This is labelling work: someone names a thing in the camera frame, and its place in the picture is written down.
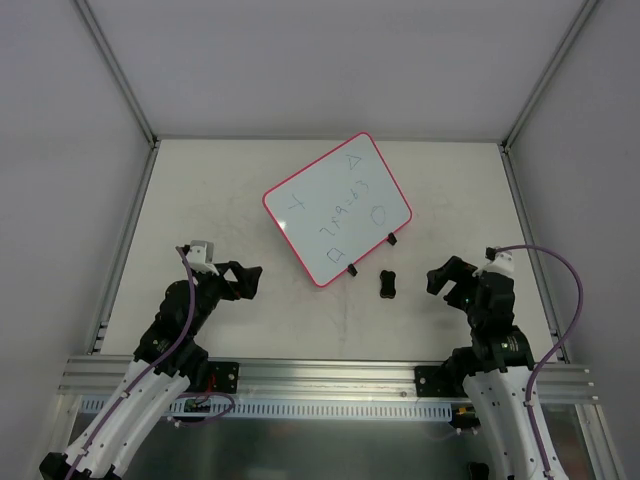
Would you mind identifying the white slotted cable duct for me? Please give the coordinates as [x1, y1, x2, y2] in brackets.
[79, 396, 453, 423]

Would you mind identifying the aluminium frame post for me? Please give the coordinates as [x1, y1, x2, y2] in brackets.
[501, 0, 602, 152]
[71, 0, 157, 147]

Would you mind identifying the aluminium front rail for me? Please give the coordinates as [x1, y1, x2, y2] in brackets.
[57, 355, 599, 404]

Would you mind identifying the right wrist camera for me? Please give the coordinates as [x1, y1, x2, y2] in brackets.
[473, 247, 515, 278]

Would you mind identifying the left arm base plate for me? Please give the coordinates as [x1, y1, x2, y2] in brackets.
[206, 361, 240, 395]

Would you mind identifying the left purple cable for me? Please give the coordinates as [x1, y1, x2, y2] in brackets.
[64, 245, 236, 480]

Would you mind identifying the right aluminium frame post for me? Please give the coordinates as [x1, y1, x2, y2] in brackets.
[501, 0, 602, 152]

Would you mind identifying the left aluminium frame post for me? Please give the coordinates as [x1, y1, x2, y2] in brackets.
[71, 0, 157, 147]

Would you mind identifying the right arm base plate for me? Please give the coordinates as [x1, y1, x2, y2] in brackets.
[413, 365, 465, 398]

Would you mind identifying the pink framed whiteboard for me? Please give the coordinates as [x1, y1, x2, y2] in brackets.
[262, 132, 413, 288]

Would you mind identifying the black object at bottom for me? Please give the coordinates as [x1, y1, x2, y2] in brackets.
[467, 462, 490, 480]

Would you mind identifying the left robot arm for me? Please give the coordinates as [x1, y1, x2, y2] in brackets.
[39, 261, 263, 479]

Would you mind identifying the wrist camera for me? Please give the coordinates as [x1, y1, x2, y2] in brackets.
[473, 247, 515, 278]
[186, 240, 219, 275]

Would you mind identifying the black whiteboard eraser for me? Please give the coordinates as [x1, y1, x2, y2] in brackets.
[379, 270, 396, 299]

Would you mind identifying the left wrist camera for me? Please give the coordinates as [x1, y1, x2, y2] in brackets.
[186, 240, 219, 275]

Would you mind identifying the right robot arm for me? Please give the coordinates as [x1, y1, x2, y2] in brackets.
[416, 253, 567, 479]

